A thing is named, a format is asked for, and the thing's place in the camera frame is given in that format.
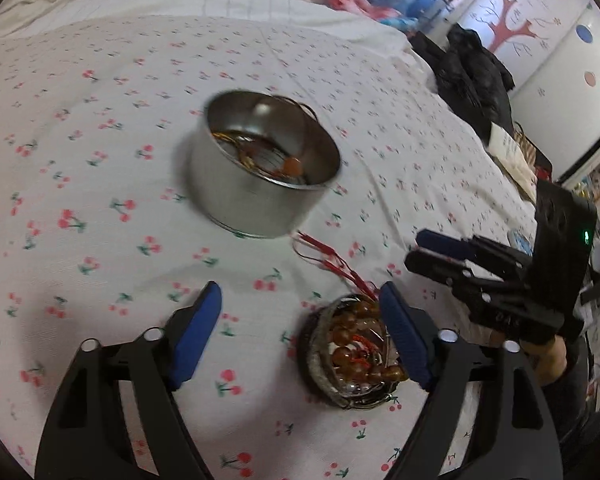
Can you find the black jacket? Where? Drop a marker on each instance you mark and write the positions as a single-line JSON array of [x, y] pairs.
[[472, 75]]

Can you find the white checked quilt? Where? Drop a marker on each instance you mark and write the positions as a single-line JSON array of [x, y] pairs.
[[260, 5]]

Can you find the cherry print bed sheet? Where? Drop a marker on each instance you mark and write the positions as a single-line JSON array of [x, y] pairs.
[[105, 160]]

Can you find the small round shell dish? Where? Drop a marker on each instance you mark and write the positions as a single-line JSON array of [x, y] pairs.
[[312, 360]]

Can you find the round metal tin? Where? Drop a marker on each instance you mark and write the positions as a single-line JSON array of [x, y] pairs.
[[250, 200]]

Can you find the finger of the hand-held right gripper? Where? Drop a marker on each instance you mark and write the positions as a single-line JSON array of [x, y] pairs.
[[435, 267], [442, 243]]

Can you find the white wardrobe with tree decal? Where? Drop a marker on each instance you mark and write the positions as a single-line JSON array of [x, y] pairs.
[[555, 60]]

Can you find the bead item inside pot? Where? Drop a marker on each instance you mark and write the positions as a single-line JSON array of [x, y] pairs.
[[280, 165]]

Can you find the open paper book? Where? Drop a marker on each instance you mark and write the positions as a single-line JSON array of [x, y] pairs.
[[512, 157]]

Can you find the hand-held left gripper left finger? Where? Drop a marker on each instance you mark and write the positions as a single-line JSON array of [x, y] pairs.
[[197, 340]]

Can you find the person's right hand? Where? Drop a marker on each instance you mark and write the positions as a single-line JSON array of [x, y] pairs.
[[550, 357]]

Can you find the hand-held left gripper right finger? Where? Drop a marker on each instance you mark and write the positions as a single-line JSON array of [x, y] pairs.
[[402, 340]]

